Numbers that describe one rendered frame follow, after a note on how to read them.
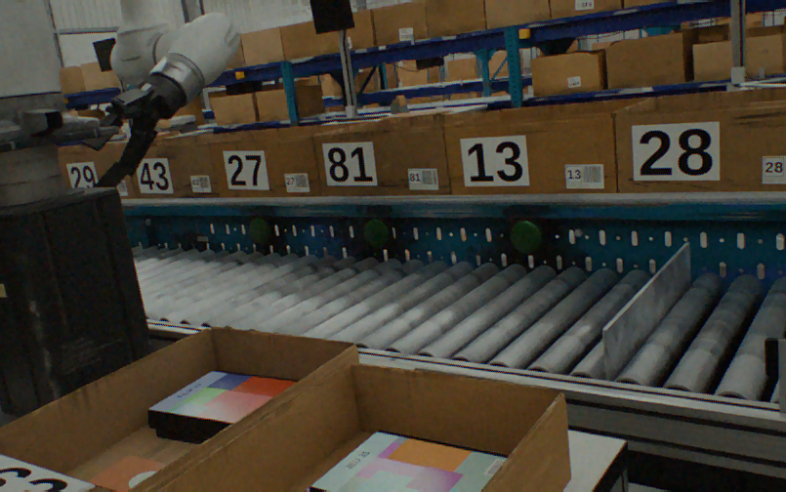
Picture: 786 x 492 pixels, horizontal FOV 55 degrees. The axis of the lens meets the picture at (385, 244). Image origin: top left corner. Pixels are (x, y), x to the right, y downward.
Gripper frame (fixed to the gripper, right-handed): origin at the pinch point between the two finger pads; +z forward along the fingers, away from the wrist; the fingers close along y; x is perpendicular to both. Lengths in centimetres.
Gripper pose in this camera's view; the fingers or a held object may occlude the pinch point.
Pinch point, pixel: (99, 166)
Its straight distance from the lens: 138.3
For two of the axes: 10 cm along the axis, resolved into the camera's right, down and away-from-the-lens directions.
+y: 2.1, -5.0, -8.4
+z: -4.1, 7.4, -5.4
